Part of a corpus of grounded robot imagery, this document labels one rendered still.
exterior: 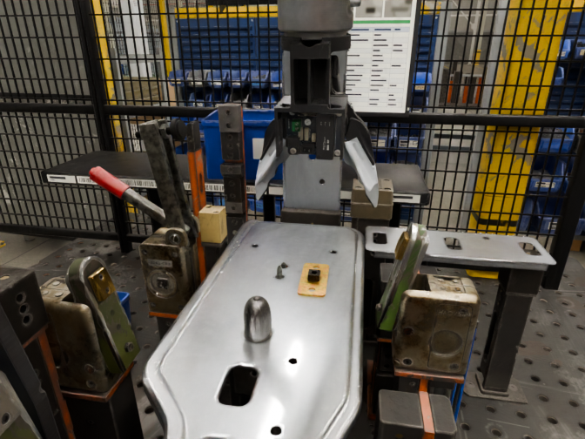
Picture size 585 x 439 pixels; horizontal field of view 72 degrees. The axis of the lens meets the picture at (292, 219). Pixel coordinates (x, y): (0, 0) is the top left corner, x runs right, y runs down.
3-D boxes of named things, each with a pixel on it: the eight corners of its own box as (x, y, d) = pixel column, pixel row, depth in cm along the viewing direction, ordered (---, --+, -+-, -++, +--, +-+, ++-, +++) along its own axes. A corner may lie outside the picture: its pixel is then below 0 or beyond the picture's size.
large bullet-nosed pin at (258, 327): (268, 354, 46) (267, 306, 43) (241, 351, 46) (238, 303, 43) (274, 336, 48) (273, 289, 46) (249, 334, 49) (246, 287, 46)
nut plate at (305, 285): (325, 297, 53) (326, 289, 53) (296, 294, 54) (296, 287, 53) (329, 266, 61) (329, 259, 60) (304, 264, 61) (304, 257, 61)
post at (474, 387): (527, 404, 74) (569, 266, 63) (464, 396, 76) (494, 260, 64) (515, 378, 80) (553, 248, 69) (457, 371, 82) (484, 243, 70)
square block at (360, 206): (379, 347, 88) (394, 191, 74) (341, 342, 90) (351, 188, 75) (378, 324, 96) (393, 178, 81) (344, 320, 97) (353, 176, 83)
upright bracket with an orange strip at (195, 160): (216, 378, 80) (191, 123, 60) (210, 377, 80) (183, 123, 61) (221, 368, 83) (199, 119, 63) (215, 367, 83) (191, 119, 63)
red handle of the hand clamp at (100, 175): (184, 233, 55) (84, 168, 54) (178, 245, 56) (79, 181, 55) (197, 222, 59) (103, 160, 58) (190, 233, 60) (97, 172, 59)
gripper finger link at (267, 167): (229, 202, 48) (270, 144, 44) (242, 182, 54) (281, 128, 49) (250, 217, 49) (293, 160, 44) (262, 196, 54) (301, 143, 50)
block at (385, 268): (426, 435, 68) (451, 294, 57) (359, 425, 70) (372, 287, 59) (419, 391, 77) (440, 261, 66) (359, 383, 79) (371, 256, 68)
